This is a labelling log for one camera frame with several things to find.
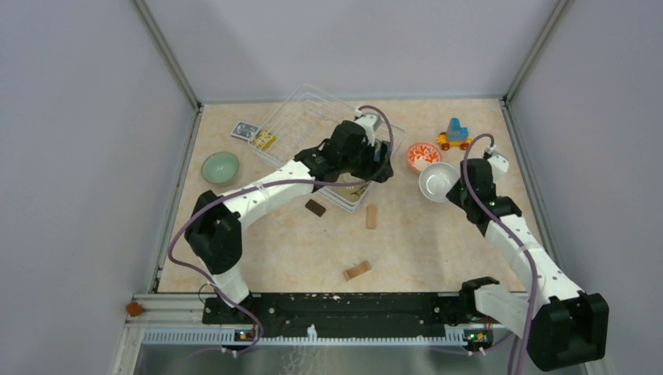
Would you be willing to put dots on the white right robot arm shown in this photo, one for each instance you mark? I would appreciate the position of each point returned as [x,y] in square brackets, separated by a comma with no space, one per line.
[559,324]

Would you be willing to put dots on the yellow owl card box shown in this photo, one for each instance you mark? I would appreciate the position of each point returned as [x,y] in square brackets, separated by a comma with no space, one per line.
[263,140]

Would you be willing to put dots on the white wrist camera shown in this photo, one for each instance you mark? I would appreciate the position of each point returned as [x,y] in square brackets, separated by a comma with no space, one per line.
[499,163]
[370,123]

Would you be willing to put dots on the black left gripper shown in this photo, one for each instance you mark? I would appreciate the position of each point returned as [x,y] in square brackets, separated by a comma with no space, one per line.
[377,171]

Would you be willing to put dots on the white orange pattern bowl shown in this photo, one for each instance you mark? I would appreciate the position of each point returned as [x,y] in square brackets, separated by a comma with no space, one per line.
[420,155]

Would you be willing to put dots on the small white bowl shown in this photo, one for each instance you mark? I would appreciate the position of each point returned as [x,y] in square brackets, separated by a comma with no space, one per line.
[436,181]

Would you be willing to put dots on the dark brown block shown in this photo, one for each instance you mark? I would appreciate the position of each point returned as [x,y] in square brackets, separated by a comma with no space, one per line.
[315,207]

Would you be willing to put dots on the arched wooden block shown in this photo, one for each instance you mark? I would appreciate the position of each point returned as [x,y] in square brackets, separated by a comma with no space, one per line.
[356,271]

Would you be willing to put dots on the light wooden block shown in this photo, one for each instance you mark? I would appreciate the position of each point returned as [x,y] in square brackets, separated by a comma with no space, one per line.
[371,217]

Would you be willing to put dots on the light green celadon bowl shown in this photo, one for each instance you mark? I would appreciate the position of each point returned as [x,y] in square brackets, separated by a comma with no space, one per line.
[220,168]

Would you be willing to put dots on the colourful toy block car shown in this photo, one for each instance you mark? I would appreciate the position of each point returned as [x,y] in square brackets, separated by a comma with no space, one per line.
[455,136]

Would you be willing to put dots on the beige flower pattern bowl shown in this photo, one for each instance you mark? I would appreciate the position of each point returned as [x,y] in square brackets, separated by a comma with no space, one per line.
[352,194]

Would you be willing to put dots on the blue playing card box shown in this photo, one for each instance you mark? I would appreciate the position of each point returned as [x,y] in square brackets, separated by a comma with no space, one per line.
[244,131]

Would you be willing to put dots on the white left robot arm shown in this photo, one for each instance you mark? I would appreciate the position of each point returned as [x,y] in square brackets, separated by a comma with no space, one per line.
[219,221]

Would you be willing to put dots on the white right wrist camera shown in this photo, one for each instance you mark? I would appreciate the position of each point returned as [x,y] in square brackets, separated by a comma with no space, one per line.
[499,163]

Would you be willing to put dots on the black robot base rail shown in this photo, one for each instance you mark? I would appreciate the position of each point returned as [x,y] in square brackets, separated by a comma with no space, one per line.
[344,315]

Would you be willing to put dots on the dark teal bowl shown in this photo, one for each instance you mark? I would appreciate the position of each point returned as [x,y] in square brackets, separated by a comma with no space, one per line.
[382,150]

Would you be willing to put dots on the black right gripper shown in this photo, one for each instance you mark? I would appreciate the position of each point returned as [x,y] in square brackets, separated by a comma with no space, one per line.
[453,192]

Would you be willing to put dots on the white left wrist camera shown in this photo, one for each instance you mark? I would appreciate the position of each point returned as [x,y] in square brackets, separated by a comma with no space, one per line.
[370,123]

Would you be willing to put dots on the orange block on frame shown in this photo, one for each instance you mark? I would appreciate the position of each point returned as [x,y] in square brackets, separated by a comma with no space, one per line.
[134,309]

